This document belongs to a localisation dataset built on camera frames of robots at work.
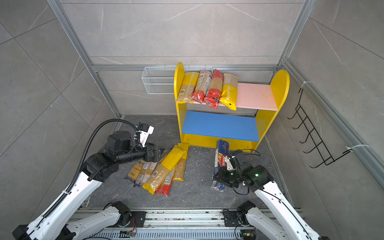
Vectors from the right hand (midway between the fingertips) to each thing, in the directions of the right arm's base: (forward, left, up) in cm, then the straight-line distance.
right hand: (215, 176), depth 71 cm
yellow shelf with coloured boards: (+31, -23, -5) cm, 38 cm away
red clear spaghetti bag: (-1, +27, -12) cm, 30 cm away
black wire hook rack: (+6, -44, +16) cm, 47 cm away
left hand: (+8, +23, +17) cm, 30 cm away
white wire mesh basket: (+63, +32, +14) cm, 72 cm away
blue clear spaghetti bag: (+11, +38, -12) cm, 42 cm away
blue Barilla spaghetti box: (+12, -4, +4) cm, 13 cm away
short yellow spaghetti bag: (+10, +19, -13) cm, 25 cm away
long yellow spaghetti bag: (+5, +31, -9) cm, 33 cm away
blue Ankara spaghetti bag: (+8, +46, -12) cm, 48 cm away
